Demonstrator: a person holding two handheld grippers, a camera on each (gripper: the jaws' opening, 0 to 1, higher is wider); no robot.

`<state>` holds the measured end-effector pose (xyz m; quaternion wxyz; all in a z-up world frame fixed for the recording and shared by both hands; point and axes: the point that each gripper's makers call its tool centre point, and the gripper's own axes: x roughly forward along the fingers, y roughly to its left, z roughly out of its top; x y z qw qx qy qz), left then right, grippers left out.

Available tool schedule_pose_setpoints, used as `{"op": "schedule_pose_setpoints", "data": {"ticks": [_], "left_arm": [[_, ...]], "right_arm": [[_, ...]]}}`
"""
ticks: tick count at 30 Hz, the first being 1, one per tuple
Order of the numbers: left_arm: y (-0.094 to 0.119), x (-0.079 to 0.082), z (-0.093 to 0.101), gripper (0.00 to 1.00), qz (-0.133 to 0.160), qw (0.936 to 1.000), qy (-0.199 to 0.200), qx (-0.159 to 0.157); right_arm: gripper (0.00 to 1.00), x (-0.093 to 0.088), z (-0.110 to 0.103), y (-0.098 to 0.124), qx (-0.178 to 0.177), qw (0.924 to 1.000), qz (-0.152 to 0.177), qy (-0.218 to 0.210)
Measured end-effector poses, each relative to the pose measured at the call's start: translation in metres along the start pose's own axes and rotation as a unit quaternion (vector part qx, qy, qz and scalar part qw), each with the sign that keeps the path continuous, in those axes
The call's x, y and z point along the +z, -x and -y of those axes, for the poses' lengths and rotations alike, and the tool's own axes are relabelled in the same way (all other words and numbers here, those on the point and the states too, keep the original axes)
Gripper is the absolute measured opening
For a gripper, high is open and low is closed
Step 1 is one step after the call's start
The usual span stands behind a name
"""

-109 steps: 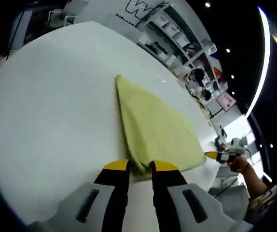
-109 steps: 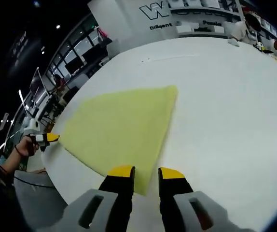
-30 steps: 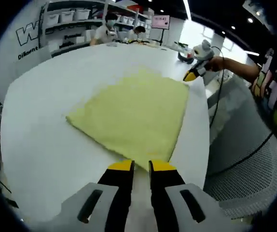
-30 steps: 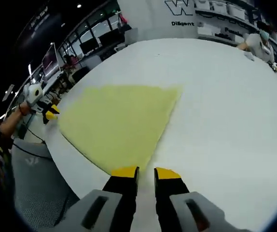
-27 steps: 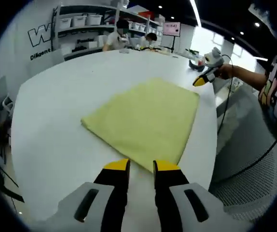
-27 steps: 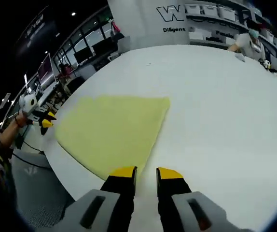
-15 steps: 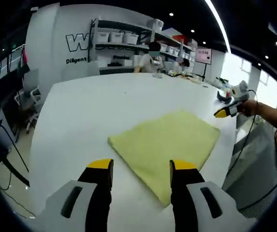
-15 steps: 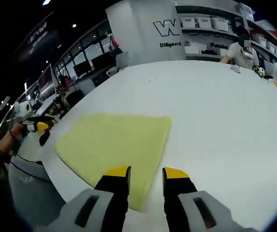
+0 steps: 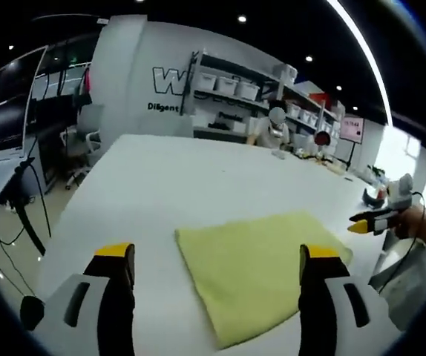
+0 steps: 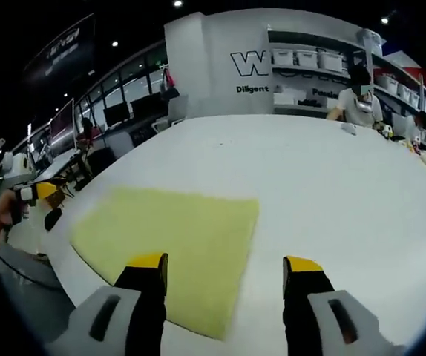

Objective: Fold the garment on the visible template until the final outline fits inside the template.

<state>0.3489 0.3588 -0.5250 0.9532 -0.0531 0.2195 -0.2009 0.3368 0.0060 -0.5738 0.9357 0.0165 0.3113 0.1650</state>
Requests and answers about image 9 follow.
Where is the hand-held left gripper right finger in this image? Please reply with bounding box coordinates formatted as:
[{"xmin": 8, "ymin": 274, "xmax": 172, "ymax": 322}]
[{"xmin": 298, "ymin": 243, "xmax": 396, "ymax": 356}]

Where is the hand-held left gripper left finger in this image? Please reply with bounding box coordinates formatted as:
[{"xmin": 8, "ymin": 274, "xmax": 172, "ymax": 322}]
[{"xmin": 36, "ymin": 243, "xmax": 137, "ymax": 356}]

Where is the yellow and blue garment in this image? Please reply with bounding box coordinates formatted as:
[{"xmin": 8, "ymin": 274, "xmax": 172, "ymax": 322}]
[{"xmin": 174, "ymin": 211, "xmax": 354, "ymax": 350}]

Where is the person's right hand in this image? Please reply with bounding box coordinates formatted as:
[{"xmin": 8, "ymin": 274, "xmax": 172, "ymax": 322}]
[{"xmin": 390, "ymin": 207, "xmax": 426, "ymax": 240}]

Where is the black curved object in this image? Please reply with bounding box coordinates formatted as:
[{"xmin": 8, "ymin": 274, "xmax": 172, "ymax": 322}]
[{"xmin": 363, "ymin": 187, "xmax": 388, "ymax": 209}]

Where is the person's grey clothing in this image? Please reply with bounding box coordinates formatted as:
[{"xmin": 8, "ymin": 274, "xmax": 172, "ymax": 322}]
[{"xmin": 368, "ymin": 240, "xmax": 426, "ymax": 332}]

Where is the pink display screen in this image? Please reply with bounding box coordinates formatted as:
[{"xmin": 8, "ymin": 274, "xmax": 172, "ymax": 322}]
[{"xmin": 339, "ymin": 116, "xmax": 365, "ymax": 144}]

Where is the grey metal shelf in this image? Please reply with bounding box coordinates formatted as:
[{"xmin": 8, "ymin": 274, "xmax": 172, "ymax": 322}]
[
  {"xmin": 283, "ymin": 87, "xmax": 346, "ymax": 150},
  {"xmin": 189, "ymin": 50, "xmax": 285, "ymax": 140}
]

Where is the white office chair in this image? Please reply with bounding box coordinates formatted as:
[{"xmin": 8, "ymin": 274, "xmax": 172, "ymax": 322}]
[{"xmin": 60, "ymin": 103, "xmax": 105, "ymax": 191}]

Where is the white storage bin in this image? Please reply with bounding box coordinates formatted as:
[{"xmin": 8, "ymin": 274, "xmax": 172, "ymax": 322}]
[
  {"xmin": 215, "ymin": 76, "xmax": 238, "ymax": 94},
  {"xmin": 200, "ymin": 72, "xmax": 217, "ymax": 90},
  {"xmin": 237, "ymin": 80, "xmax": 260, "ymax": 101}
]

